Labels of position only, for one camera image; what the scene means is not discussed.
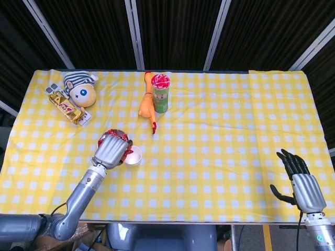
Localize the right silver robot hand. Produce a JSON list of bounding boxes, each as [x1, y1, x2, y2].
[[270, 149, 327, 214]]

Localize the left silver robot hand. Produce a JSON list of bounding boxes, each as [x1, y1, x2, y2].
[[93, 134, 133, 170]]

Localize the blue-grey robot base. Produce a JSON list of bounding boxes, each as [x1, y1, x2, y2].
[[104, 223, 218, 251]]

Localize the white paper cup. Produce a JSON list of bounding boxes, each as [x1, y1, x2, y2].
[[122, 145, 143, 166]]

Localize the round metal plate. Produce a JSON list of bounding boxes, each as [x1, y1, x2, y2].
[[98, 129, 129, 147]]

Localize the orange rubber chicken toy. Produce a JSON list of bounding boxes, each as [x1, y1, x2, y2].
[[138, 71, 159, 135]]

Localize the gold chocolate bar pack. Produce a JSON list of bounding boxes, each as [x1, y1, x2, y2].
[[48, 92, 87, 125]]

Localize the plush toy striped hat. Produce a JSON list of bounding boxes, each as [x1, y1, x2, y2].
[[62, 70, 99, 108]]

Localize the green chips can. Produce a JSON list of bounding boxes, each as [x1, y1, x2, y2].
[[151, 74, 172, 113]]

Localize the brown cardboard box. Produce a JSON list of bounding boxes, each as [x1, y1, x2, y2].
[[35, 222, 105, 251]]

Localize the white remote grey buttons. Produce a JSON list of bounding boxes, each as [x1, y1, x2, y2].
[[44, 82, 93, 128]]

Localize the yellow checkered tablecloth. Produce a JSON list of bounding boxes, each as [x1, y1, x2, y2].
[[0, 68, 335, 223]]

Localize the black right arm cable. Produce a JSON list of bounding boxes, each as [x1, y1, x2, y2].
[[295, 211, 304, 251]]

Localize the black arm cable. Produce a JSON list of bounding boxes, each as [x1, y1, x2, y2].
[[295, 211, 304, 251], [50, 202, 68, 216]]

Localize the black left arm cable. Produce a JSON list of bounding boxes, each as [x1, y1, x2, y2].
[[50, 202, 68, 216]]

